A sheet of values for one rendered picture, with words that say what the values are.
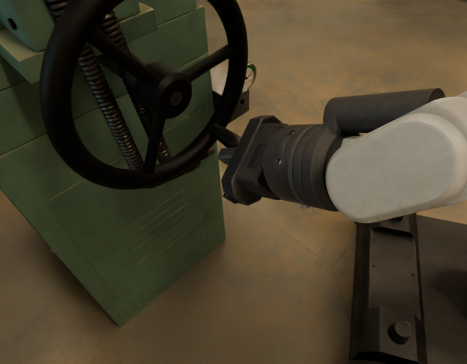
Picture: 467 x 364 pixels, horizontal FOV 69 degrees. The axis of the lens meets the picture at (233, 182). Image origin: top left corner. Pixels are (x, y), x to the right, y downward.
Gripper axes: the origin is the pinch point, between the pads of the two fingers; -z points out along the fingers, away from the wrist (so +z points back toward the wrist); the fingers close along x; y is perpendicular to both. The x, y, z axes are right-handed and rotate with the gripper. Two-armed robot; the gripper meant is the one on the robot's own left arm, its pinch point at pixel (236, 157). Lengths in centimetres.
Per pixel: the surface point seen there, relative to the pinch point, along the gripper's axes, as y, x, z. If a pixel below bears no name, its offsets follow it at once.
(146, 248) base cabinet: -17, -21, -44
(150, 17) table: 17.6, 10.9, -6.4
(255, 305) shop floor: -56, -24, -37
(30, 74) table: 25.3, -3.7, -7.0
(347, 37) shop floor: -108, 138, -102
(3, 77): 27.4, -4.2, -17.0
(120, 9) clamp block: 21.2, 8.6, -5.2
